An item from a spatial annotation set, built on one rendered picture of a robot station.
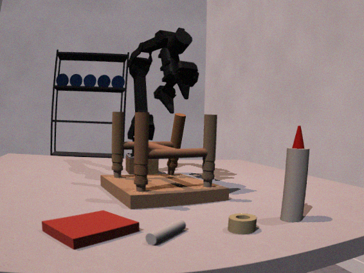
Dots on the brown wooden stool legs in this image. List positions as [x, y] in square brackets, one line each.
[144, 150]

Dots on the tan short hollow cylinder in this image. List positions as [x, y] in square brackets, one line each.
[242, 223]

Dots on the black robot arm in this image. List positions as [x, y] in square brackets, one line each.
[173, 44]

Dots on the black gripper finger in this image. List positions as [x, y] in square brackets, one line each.
[183, 80]
[167, 100]

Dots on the brown wooden stool seat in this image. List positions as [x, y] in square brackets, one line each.
[163, 190]

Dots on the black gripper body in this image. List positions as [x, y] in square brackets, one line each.
[170, 67]

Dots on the red flat block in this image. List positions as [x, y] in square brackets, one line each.
[88, 229]

